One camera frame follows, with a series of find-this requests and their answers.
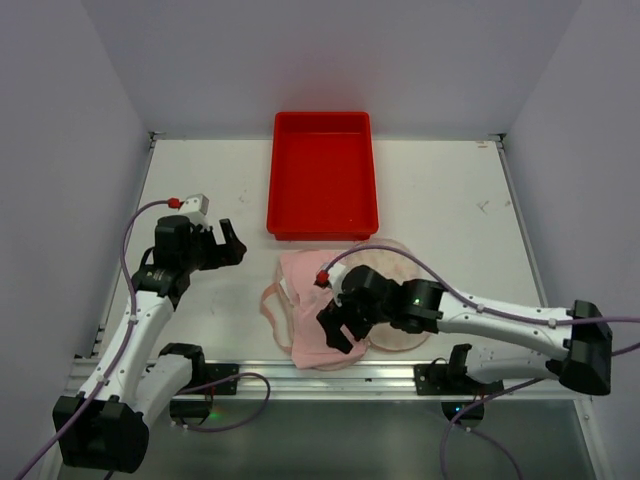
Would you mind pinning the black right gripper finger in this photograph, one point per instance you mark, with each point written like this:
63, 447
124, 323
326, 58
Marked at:
360, 319
332, 320

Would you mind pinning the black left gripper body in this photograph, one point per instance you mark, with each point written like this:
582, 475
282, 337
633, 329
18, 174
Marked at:
211, 245

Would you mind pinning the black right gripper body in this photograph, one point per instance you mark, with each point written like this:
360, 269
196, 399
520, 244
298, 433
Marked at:
350, 312

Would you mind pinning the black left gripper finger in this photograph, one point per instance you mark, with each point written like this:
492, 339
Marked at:
232, 251
207, 240

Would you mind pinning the pink bra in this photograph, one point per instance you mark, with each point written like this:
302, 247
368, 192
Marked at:
291, 305

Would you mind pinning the pink tulip mesh laundry bag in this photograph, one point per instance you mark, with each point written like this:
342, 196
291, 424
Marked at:
393, 260

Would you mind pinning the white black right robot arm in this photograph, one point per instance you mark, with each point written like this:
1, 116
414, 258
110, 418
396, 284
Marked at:
570, 345

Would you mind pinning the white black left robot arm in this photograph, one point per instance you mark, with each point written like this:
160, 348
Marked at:
106, 424

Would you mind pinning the red plastic tray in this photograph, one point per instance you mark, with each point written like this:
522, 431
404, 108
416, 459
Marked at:
322, 177

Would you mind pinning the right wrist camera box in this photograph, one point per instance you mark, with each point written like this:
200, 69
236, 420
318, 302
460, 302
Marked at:
331, 277

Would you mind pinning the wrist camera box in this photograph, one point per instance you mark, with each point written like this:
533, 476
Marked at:
195, 208
331, 277

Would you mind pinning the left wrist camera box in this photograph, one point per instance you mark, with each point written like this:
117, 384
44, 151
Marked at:
195, 208

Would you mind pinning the aluminium mounting rail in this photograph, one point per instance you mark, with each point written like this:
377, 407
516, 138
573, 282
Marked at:
368, 380

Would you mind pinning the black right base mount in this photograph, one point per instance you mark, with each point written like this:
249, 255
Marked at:
437, 378

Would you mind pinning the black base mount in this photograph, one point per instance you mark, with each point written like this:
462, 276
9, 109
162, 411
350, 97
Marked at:
437, 378
199, 406

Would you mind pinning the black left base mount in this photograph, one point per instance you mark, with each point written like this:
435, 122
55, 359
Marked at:
199, 406

